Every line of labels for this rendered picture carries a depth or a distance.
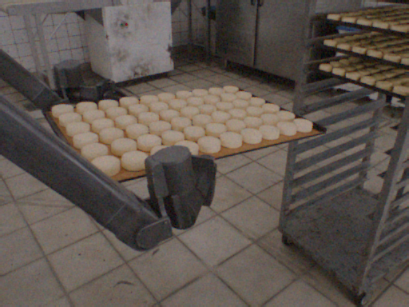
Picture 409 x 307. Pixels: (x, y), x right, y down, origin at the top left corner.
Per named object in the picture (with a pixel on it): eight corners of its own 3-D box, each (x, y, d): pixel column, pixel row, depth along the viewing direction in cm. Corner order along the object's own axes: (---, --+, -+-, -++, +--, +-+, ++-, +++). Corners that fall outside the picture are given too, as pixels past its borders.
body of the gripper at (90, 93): (114, 112, 107) (91, 109, 108) (112, 78, 103) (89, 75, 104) (105, 119, 102) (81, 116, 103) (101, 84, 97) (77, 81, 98)
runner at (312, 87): (304, 94, 141) (306, 87, 140) (299, 93, 143) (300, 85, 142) (398, 69, 172) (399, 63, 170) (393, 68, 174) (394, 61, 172)
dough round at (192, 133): (208, 137, 83) (209, 129, 82) (198, 144, 79) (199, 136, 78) (189, 131, 85) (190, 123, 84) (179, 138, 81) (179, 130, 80)
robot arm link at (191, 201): (163, 233, 58) (197, 233, 56) (154, 197, 55) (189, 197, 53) (176, 209, 64) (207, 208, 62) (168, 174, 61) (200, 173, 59)
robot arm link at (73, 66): (41, 103, 103) (51, 116, 98) (29, 65, 96) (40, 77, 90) (81, 91, 109) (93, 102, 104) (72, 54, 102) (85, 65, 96)
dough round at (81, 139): (77, 152, 72) (75, 142, 71) (71, 142, 75) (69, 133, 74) (101, 148, 74) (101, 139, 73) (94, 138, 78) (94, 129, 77)
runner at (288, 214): (287, 220, 172) (288, 215, 170) (283, 217, 174) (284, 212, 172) (370, 178, 203) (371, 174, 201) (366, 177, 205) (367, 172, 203)
